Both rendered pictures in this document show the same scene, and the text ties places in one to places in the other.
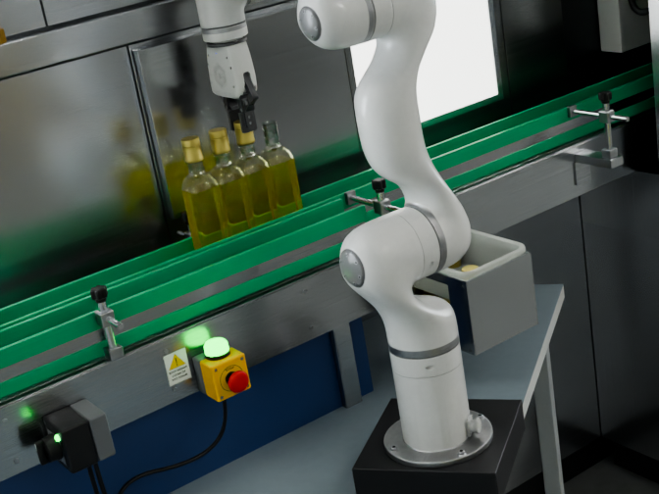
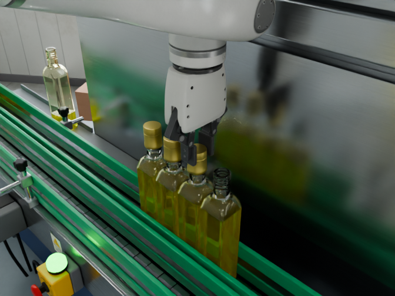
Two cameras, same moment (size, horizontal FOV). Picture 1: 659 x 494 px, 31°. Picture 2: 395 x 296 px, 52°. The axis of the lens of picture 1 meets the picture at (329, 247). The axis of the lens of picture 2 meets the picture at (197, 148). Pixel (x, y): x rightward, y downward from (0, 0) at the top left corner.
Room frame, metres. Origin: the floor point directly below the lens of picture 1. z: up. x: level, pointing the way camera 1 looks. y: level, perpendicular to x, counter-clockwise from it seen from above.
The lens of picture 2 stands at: (2.06, -0.44, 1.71)
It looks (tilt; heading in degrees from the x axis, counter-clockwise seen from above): 33 degrees down; 77
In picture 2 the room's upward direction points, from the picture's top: straight up
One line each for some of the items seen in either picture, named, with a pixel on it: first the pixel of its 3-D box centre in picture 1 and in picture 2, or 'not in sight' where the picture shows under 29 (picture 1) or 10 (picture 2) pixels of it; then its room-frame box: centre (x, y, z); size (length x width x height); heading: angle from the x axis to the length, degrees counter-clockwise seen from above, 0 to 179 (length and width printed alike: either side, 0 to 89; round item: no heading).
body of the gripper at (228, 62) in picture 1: (230, 65); (197, 90); (2.19, 0.12, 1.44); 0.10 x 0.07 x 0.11; 32
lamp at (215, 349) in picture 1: (216, 347); (56, 262); (1.90, 0.23, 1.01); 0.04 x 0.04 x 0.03
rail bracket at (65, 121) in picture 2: not in sight; (73, 125); (1.94, 0.65, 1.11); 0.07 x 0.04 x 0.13; 33
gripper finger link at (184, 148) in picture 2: (249, 115); (183, 148); (2.16, 0.10, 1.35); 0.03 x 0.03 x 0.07; 32
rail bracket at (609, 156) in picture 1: (600, 139); not in sight; (2.53, -0.64, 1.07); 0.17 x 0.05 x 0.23; 33
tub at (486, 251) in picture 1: (462, 269); not in sight; (2.16, -0.25, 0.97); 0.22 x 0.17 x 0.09; 33
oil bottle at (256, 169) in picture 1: (258, 207); (197, 224); (2.19, 0.12, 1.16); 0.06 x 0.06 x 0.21; 32
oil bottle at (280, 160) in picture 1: (282, 197); (219, 239); (2.22, 0.07, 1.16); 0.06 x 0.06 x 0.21; 32
